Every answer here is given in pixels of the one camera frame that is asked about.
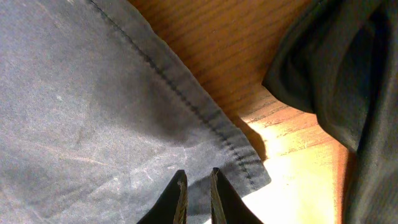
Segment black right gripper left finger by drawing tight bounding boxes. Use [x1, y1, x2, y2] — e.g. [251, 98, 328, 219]
[137, 170, 188, 224]

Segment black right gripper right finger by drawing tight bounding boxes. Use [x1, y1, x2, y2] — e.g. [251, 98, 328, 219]
[210, 167, 262, 224]

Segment dark blue denim shorts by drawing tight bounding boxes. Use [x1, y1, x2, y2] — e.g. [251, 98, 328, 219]
[1, 0, 271, 223]

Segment black patterned garment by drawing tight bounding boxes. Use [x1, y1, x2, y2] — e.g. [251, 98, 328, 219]
[262, 0, 397, 223]

